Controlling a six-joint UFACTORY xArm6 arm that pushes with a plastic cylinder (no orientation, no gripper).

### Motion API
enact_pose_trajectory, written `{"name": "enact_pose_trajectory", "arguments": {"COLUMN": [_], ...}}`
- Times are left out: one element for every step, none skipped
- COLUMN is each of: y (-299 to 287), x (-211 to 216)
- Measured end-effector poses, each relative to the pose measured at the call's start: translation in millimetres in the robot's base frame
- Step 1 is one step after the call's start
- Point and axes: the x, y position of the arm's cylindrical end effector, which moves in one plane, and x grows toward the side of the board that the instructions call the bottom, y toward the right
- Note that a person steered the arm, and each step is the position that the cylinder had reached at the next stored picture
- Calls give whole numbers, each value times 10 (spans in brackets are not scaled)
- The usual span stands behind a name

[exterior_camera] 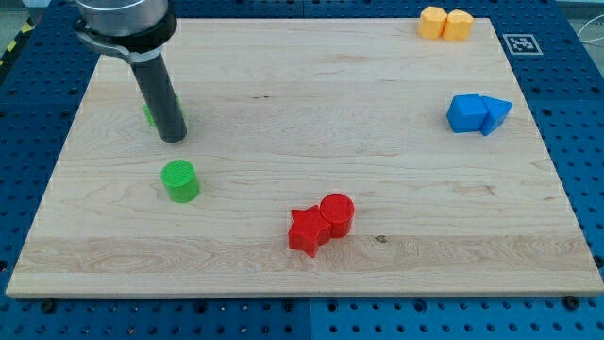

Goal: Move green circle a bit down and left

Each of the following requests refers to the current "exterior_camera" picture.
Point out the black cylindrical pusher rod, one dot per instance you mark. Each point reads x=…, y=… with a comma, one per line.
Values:
x=160, y=99

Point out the green cylinder block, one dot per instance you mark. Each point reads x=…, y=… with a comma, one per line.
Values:
x=180, y=181

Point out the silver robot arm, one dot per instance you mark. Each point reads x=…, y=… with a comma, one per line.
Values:
x=135, y=31

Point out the green block behind rod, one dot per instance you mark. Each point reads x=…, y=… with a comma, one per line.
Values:
x=148, y=115

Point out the wooden board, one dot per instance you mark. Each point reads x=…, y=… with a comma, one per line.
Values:
x=280, y=114

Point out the red star block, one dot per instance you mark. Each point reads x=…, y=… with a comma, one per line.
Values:
x=309, y=230

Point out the red cylinder block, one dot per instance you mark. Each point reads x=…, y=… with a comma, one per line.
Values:
x=338, y=209

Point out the yellow hexagon block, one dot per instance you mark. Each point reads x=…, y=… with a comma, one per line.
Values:
x=431, y=22

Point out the blue cube block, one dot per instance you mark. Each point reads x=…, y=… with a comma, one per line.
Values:
x=466, y=113

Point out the yellow heart block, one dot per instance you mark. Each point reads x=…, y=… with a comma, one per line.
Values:
x=458, y=25

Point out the blue triangle block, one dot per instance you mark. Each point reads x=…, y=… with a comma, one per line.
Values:
x=497, y=112

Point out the white fiducial marker tag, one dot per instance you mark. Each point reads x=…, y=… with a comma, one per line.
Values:
x=521, y=44

